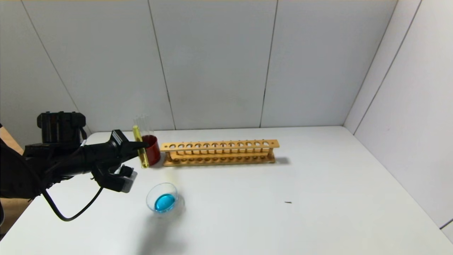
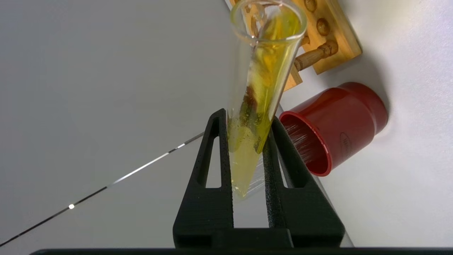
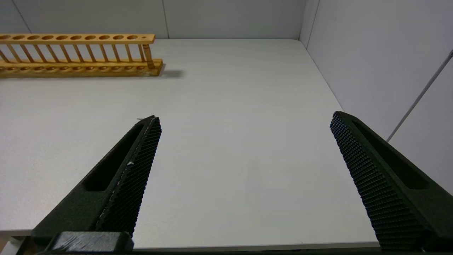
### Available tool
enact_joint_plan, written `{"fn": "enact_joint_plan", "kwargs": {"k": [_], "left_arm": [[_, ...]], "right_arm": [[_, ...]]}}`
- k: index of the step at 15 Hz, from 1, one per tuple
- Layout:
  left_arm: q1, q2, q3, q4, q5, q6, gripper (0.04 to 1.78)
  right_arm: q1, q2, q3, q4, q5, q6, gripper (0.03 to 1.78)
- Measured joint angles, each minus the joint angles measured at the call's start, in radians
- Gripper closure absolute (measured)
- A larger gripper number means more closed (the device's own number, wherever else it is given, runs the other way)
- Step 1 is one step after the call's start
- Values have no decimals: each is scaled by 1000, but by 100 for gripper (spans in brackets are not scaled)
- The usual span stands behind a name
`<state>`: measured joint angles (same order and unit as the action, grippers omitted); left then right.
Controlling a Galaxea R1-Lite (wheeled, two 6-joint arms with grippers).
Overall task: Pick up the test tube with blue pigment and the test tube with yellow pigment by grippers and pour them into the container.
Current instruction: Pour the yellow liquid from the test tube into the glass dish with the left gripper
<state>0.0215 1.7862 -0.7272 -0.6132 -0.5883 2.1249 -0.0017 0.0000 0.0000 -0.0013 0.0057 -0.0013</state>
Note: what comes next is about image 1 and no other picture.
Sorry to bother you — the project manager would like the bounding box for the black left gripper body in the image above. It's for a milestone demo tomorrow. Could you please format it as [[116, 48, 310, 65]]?
[[83, 129, 131, 168]]

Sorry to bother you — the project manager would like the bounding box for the test tube with yellow pigment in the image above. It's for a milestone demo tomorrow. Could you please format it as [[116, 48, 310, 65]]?
[[132, 125, 150, 169]]

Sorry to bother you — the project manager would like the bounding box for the wooden test tube rack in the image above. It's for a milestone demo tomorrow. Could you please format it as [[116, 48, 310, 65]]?
[[160, 139, 280, 167]]

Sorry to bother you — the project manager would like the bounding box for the dark red plastic cup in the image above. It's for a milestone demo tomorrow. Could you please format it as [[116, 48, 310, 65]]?
[[143, 135, 161, 166]]

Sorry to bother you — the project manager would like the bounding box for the clear glass dish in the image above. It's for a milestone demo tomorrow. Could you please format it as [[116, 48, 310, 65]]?
[[146, 182, 185, 220]]

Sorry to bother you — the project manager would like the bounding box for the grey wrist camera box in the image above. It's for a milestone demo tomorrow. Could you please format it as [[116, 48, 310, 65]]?
[[120, 165, 138, 194]]

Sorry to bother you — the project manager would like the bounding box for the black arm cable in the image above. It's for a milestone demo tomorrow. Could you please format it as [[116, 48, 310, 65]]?
[[41, 186, 104, 222]]

